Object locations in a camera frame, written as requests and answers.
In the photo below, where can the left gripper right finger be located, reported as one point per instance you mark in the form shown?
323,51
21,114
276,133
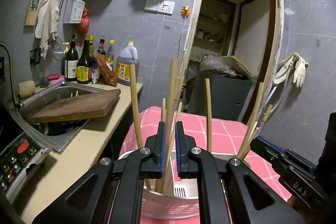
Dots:
229,191

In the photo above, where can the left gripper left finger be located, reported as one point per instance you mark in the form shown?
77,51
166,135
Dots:
111,191

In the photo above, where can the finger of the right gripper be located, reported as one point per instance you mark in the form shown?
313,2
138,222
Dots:
267,149
278,164

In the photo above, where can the pale wooden chopstick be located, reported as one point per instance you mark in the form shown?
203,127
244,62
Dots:
177,91
252,136

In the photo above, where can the steel kitchen sink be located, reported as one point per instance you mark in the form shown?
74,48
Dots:
56,135

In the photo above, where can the white perforated utensil holder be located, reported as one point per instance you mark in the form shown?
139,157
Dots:
180,203

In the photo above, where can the dark grey cabinet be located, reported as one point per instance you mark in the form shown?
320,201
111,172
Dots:
228,95

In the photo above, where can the white rubber glove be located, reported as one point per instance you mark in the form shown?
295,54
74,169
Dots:
300,71

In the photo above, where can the brown wooden cutting board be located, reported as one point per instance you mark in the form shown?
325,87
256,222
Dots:
87,106

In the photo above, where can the induction cooker control panel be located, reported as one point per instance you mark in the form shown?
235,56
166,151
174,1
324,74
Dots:
18,160

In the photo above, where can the yellow edged cushion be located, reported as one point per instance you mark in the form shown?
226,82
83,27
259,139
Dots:
225,64

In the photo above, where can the brown sauce pouch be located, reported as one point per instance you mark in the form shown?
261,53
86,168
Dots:
108,74

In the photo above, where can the dark soy sauce bottle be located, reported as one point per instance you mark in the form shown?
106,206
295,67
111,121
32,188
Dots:
85,65

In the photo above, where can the dark wine bottle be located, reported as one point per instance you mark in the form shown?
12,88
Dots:
71,60

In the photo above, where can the large vinegar jug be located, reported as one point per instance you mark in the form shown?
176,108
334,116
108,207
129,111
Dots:
128,56

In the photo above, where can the red plastic bag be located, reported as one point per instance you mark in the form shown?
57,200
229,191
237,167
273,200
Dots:
83,26

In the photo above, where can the beige hanging towel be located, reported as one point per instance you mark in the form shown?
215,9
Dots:
47,24

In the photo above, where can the orange wall hook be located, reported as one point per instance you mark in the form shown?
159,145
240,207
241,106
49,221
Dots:
185,11

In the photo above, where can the grey wall box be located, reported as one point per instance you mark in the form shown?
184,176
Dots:
73,11

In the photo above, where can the white wall switch plate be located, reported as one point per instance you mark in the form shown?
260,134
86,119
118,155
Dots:
160,6

